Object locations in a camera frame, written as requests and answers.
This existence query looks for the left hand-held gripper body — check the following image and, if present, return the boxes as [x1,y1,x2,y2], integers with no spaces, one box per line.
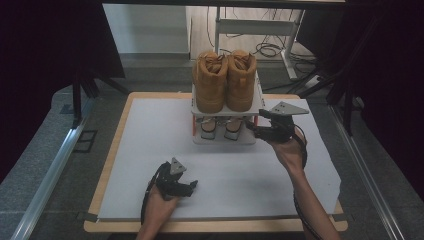
[154,157,188,201]

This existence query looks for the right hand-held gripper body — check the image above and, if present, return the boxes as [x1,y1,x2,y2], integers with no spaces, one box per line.
[263,100,310,144]

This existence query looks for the white shoe rack orange posts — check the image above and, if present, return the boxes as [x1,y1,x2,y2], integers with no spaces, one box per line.
[190,71,267,146]

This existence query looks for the sneakers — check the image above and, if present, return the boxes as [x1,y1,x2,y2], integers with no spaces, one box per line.
[223,117,244,142]

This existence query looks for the tan suede boot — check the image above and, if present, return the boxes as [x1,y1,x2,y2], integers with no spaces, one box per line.
[192,50,230,114]
[226,49,258,113]

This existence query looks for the silver strap block-heel sandal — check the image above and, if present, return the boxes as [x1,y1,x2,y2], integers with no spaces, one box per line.
[199,117,219,141]

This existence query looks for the person's right hand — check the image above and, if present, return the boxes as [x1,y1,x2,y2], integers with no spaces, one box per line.
[268,126,308,173]

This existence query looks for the person's left hand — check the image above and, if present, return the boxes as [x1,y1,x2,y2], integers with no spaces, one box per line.
[143,181,183,226]

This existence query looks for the white work board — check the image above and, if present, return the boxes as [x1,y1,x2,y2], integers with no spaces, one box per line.
[83,91,349,233]

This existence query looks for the white power strip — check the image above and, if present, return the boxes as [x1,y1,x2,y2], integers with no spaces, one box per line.
[303,73,325,90]

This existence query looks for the black tripod stand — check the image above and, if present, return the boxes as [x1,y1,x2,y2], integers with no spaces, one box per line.
[324,16,369,138]
[71,64,129,129]

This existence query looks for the black curtain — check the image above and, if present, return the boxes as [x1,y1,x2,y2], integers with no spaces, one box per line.
[0,0,126,184]
[296,0,424,201]

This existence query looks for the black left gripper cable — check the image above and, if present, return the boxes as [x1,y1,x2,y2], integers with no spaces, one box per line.
[139,162,171,226]

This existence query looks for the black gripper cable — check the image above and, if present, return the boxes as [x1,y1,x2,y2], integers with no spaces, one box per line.
[291,123,326,240]
[139,162,171,226]

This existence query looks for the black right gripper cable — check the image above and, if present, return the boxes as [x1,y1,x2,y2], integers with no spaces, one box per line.
[291,123,326,240]

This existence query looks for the coiled black floor cables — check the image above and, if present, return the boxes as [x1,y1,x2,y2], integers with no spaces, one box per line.
[253,39,318,66]

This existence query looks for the black desk with white frame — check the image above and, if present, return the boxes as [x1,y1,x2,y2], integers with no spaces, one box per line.
[103,0,346,81]

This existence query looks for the aluminium floor rail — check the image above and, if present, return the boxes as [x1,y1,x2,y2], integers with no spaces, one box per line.
[328,103,406,240]
[11,98,96,240]

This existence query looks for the hanging black desk cables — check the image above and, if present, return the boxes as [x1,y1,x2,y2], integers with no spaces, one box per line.
[205,6,244,54]

